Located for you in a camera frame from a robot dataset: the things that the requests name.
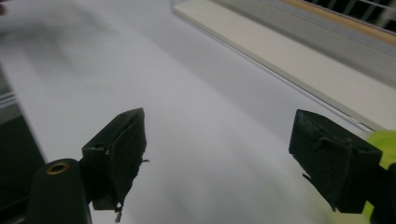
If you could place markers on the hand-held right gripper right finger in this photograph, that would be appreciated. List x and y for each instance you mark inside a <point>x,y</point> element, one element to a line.
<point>333,161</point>

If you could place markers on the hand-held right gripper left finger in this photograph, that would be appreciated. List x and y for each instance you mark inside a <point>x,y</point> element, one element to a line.
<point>115,158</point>

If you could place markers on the yellow-green object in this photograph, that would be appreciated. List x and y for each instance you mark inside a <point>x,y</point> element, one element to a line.
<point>383,155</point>

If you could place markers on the cream board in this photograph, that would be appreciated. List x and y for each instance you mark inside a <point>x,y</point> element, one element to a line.
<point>292,62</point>

